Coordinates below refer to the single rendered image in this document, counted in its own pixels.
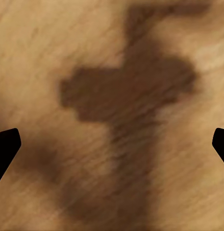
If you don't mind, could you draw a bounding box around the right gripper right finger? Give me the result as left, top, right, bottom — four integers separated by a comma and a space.
212, 128, 224, 161

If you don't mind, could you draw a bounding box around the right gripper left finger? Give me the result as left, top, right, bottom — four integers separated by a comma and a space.
0, 128, 21, 179

